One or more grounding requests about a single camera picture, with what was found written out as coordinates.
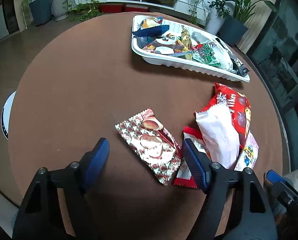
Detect pink cartoon snack packet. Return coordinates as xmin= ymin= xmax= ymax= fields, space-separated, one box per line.
xmin=234 ymin=130 xmax=259 ymax=172

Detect plain white pink packet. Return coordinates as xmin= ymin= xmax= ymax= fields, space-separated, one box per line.
xmin=195 ymin=102 xmax=240 ymax=169

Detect small plant ribbed white pot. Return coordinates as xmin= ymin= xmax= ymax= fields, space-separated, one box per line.
xmin=51 ymin=0 xmax=72 ymax=20

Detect white plastic tray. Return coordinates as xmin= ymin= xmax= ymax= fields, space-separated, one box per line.
xmin=131 ymin=15 xmax=251 ymax=83

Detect blue snack packet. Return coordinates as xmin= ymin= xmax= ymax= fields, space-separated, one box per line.
xmin=132 ymin=17 xmax=171 ymax=37

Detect beige curtain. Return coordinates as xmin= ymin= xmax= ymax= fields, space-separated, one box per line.
xmin=235 ymin=0 xmax=281 ymax=53

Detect black snack packet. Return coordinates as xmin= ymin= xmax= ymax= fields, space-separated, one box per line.
xmin=214 ymin=37 xmax=251 ymax=77

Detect panda print chips packet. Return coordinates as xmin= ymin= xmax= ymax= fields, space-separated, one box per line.
xmin=139 ymin=31 xmax=187 ymax=55

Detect large-leaf plant blue-grey pot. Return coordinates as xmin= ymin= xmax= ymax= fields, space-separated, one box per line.
xmin=218 ymin=0 xmax=279 ymax=47

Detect white television cabinet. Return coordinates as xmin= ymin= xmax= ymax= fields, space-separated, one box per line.
xmin=71 ymin=0 xmax=212 ymax=23

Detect small red white packet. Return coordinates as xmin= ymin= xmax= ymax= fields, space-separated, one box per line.
xmin=173 ymin=126 xmax=209 ymax=189

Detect green snack packet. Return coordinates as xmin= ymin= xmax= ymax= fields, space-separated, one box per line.
xmin=193 ymin=42 xmax=222 ymax=67

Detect bushy plant tall white pot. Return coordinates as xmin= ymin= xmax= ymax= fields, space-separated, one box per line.
xmin=206 ymin=0 xmax=232 ymax=35

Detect red star patterned packet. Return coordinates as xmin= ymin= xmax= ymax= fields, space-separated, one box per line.
xmin=114 ymin=108 xmax=182 ymax=186

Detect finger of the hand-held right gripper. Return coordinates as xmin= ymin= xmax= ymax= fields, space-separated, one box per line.
xmin=266 ymin=170 xmax=298 ymax=207

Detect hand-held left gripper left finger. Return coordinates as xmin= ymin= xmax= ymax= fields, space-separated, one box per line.
xmin=12 ymin=137 xmax=110 ymax=240

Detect red chocolate ball packet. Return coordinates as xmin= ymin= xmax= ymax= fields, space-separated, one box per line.
xmin=198 ymin=82 xmax=252 ymax=150

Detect leafy tree in blue-grey pot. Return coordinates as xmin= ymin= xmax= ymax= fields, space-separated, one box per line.
xmin=20 ymin=0 xmax=54 ymax=27

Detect glass sliding door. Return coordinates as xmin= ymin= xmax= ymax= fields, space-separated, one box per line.
xmin=246 ymin=0 xmax=298 ymax=170

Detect red storage box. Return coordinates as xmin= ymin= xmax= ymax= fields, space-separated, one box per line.
xmin=125 ymin=4 xmax=149 ymax=13

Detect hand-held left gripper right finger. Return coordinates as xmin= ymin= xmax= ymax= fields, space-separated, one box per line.
xmin=182 ymin=139 xmax=277 ymax=240

